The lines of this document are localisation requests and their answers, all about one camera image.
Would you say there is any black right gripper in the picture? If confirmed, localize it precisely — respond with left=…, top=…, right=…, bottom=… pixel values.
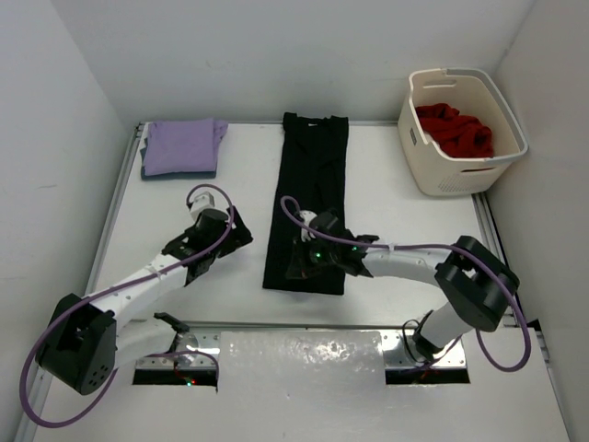
left=287, top=233, right=340, bottom=278

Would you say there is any lavender garment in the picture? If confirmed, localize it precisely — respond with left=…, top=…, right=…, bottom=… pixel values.
left=144, top=118, right=229, bottom=175

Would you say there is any black garment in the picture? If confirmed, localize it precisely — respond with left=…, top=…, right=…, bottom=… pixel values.
left=262, top=112, right=349, bottom=296

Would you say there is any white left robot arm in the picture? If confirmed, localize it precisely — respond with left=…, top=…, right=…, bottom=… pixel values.
left=35, top=208, right=253, bottom=396

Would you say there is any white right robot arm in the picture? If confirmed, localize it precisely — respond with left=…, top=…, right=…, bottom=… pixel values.
left=286, top=211, right=520, bottom=366

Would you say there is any white front cover panel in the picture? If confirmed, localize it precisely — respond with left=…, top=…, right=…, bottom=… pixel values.
left=35, top=331, right=568, bottom=441

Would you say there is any red garment in basket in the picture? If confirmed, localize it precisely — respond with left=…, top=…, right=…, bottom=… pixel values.
left=415, top=103, right=494, bottom=158

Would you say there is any cream perforated laundry basket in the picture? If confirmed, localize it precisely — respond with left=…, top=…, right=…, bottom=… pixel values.
left=398, top=68, right=528, bottom=197

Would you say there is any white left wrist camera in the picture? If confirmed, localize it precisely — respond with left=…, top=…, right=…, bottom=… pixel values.
left=188, top=192, right=215, bottom=221

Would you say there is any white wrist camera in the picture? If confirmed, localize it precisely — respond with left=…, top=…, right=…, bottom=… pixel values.
left=298, top=210, right=317, bottom=242
left=188, top=192, right=215, bottom=221

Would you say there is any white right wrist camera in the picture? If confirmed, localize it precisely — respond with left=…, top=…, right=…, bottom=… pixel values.
left=298, top=210, right=317, bottom=242

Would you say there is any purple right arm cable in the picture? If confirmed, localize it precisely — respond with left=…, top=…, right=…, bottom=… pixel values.
left=280, top=195, right=533, bottom=372

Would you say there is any aluminium table edge rail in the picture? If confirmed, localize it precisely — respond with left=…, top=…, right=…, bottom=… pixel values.
left=84, top=122, right=147, bottom=295

